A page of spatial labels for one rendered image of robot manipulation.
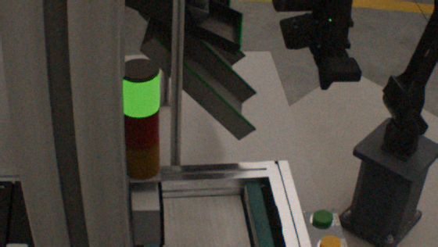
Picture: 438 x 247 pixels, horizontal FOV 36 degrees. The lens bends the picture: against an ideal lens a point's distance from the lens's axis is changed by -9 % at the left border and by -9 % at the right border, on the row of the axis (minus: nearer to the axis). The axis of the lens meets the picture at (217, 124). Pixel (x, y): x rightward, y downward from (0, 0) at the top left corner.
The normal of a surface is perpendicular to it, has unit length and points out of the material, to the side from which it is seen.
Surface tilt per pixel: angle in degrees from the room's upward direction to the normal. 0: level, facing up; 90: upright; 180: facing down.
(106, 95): 90
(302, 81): 0
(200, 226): 0
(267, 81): 0
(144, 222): 90
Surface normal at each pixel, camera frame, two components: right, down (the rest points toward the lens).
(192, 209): 0.04, -0.80
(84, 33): 0.12, 0.60
